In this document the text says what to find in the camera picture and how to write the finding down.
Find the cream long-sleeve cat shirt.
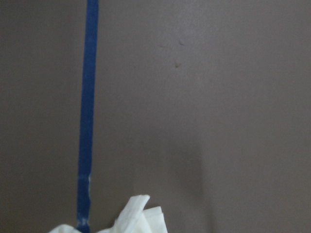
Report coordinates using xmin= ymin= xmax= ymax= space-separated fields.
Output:
xmin=50 ymin=195 xmax=168 ymax=233

